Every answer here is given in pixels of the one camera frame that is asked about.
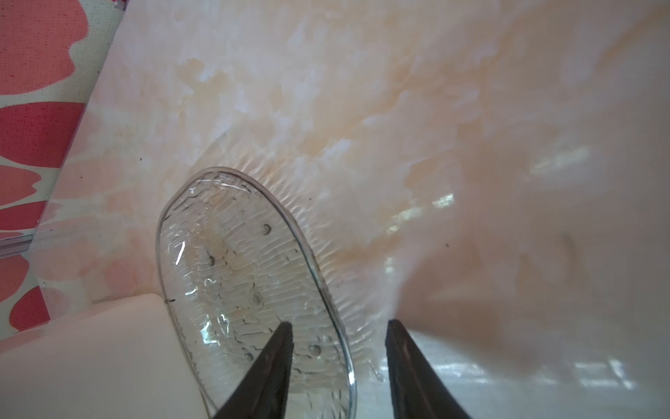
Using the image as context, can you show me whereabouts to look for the right aluminium frame post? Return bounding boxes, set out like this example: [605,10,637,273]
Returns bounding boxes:
[0,234,33,258]

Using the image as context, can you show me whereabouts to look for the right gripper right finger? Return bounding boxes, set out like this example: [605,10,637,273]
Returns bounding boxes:
[385,319,470,419]

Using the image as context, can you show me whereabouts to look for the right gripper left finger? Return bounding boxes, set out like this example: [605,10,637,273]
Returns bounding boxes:
[214,322,294,419]

